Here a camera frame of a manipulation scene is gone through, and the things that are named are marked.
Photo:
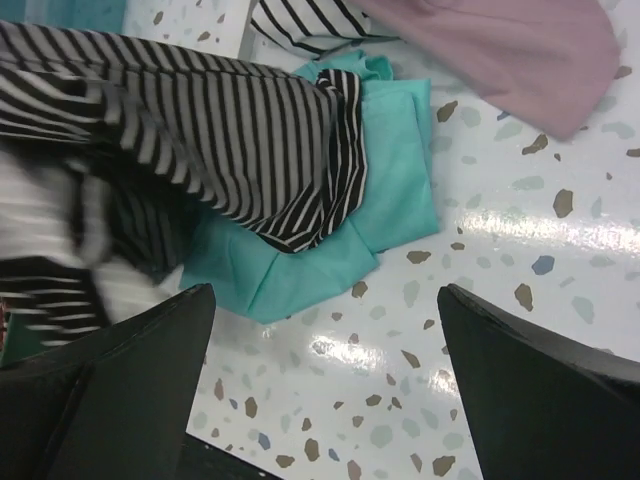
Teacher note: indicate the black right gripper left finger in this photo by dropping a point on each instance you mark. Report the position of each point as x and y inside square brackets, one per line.
[112, 405]

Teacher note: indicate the pink tank top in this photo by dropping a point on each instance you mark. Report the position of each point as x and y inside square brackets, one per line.
[548, 63]

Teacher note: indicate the teal tank top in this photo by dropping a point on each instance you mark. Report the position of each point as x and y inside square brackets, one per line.
[254, 280]

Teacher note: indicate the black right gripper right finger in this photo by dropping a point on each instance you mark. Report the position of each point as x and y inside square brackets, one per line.
[539, 405]

